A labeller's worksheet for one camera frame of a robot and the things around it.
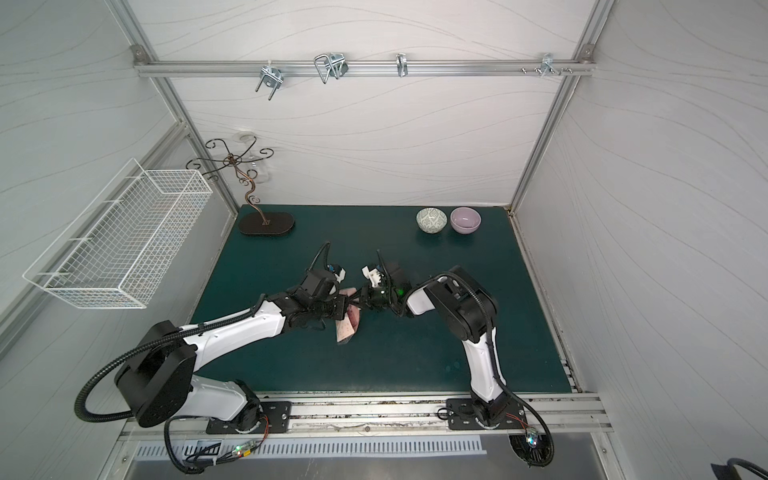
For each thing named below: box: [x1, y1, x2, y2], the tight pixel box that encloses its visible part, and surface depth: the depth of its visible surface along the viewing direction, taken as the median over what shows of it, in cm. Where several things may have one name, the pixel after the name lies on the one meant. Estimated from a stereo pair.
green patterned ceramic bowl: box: [415, 207, 448, 234], surface depth 117 cm
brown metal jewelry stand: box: [186, 137, 295, 235], surface depth 112 cm
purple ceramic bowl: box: [449, 206, 482, 235], surface depth 113 cm
